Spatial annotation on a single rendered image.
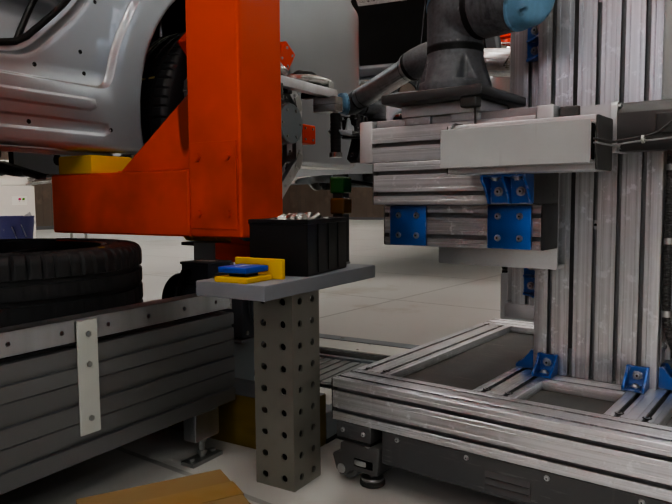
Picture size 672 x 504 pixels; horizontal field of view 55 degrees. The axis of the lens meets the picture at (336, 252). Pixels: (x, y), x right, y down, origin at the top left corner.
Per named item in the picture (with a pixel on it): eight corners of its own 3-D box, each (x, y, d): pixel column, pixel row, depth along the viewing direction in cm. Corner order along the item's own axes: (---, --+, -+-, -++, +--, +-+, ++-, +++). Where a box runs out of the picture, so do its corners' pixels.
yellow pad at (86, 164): (100, 176, 192) (99, 159, 192) (133, 174, 185) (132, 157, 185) (58, 174, 180) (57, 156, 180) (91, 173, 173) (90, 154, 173)
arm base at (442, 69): (503, 96, 137) (504, 48, 136) (472, 87, 125) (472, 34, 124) (439, 103, 146) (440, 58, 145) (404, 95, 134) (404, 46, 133)
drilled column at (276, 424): (283, 465, 149) (281, 283, 145) (320, 474, 143) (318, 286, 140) (256, 481, 140) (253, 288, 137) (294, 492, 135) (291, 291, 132)
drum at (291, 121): (254, 150, 226) (253, 108, 225) (305, 147, 215) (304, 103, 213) (227, 147, 214) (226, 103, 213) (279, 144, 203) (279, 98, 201)
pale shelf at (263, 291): (316, 273, 164) (315, 261, 163) (375, 277, 155) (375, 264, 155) (195, 295, 127) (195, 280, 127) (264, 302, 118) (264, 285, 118)
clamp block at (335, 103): (320, 114, 225) (320, 99, 225) (343, 112, 220) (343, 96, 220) (312, 112, 221) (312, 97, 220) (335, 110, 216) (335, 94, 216)
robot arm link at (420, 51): (431, 63, 197) (335, 122, 235) (455, 67, 204) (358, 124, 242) (424, 28, 199) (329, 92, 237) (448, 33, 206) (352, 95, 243)
